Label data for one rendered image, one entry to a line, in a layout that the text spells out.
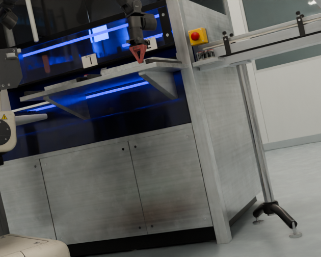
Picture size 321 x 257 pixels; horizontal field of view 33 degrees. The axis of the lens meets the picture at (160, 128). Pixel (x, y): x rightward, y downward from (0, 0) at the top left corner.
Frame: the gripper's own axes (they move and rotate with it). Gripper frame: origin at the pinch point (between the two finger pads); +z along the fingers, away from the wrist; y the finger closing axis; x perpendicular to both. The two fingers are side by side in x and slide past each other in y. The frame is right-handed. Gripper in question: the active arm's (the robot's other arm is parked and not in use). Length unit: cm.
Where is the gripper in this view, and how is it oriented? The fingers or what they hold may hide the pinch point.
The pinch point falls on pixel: (140, 61)
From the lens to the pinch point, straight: 238.3
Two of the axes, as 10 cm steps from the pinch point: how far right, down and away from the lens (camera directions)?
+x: -9.0, 1.8, 4.0
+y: 4.1, 0.5, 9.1
